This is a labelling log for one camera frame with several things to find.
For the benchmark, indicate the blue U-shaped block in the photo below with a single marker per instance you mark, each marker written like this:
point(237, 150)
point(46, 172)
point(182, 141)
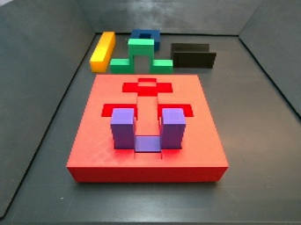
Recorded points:
point(148, 34)

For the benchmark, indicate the red base fixture block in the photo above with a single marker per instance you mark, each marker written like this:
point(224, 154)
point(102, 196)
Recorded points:
point(97, 162)

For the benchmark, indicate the purple U-shaped block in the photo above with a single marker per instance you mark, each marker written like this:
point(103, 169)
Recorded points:
point(169, 139)

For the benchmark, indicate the yellow long bar block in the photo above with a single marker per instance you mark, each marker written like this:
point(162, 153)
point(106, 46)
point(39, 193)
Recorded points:
point(102, 52)

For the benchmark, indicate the green arch block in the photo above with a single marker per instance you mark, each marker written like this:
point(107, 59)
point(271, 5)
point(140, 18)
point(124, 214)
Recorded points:
point(141, 47)

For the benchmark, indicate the black L-shaped holder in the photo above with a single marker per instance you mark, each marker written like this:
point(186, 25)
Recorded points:
point(192, 55)

